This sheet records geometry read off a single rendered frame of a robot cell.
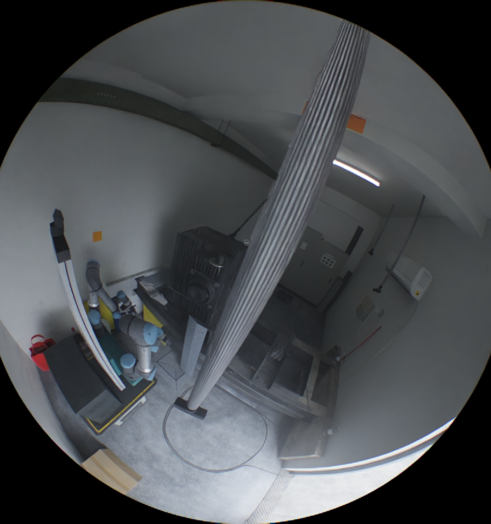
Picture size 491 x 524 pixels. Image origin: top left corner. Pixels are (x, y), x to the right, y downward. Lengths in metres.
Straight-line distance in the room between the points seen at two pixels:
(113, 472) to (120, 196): 2.54
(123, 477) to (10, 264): 1.92
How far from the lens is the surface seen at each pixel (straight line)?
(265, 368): 1.81
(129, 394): 1.87
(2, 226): 1.77
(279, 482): 2.46
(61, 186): 1.62
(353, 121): 1.25
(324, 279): 4.21
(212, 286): 1.28
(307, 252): 4.07
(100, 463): 2.01
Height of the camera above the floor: 2.10
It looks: 25 degrees down
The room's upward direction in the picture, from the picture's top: 22 degrees clockwise
